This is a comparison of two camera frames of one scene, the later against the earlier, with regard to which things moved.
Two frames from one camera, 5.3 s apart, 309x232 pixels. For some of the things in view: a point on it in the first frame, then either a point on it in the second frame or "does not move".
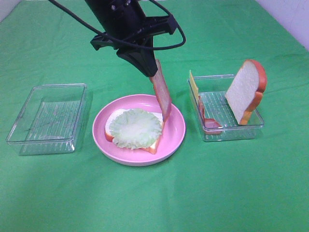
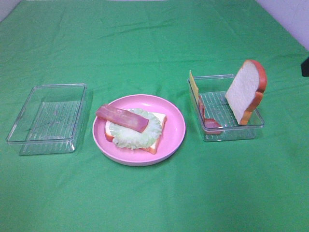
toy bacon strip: (162, 92) to (122, 117)
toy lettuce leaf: (133, 128) does not move
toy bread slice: (245, 93) does not move
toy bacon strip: (210, 126) does not move
